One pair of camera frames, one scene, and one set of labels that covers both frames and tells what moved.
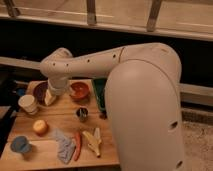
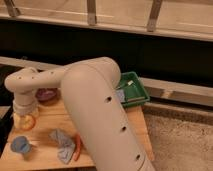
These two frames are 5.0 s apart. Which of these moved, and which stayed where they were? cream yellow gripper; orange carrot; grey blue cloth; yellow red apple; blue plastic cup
Moved: yellow red apple; cream yellow gripper
Stayed: grey blue cloth; orange carrot; blue plastic cup
